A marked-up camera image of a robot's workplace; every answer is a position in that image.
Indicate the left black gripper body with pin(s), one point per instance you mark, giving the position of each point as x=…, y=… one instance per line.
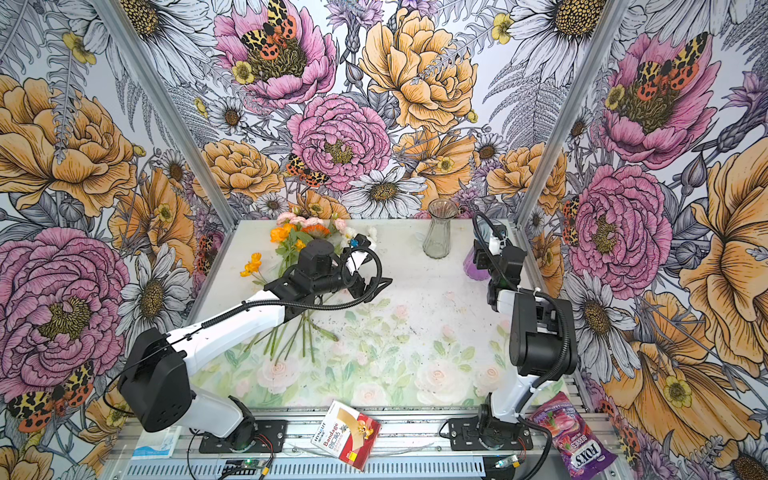
x=340, y=277

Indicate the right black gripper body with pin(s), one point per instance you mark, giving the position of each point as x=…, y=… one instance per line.
x=486, y=261

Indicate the purple blue glass vase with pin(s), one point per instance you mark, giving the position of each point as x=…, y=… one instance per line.
x=471, y=270

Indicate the yellow poppy flower stem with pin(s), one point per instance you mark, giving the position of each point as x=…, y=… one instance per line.
x=252, y=270

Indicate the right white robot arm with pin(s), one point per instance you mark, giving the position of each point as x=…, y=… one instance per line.
x=542, y=344

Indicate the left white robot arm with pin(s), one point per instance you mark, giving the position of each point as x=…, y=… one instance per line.
x=156, y=384

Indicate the clear glass vase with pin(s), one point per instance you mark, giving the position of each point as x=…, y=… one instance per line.
x=437, y=242

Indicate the red white bandage box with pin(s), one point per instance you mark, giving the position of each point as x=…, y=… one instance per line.
x=347, y=435

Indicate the purple candy bag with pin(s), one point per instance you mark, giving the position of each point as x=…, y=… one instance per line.
x=582, y=453

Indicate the green circuit board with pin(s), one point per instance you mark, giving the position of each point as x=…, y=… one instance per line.
x=248, y=467

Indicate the white blue surgical packet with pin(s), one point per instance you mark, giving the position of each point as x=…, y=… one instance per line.
x=157, y=445

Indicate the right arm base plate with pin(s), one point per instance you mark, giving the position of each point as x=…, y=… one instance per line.
x=474, y=434

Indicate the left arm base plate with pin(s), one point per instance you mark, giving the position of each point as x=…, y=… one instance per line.
x=255, y=436

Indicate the aluminium frame post right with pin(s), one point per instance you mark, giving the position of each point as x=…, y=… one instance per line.
x=605, y=32

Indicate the aluminium frame post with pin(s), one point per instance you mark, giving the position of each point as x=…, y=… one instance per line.
x=124, y=36
x=605, y=32

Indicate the aluminium frame post left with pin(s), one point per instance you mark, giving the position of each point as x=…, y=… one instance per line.
x=124, y=36

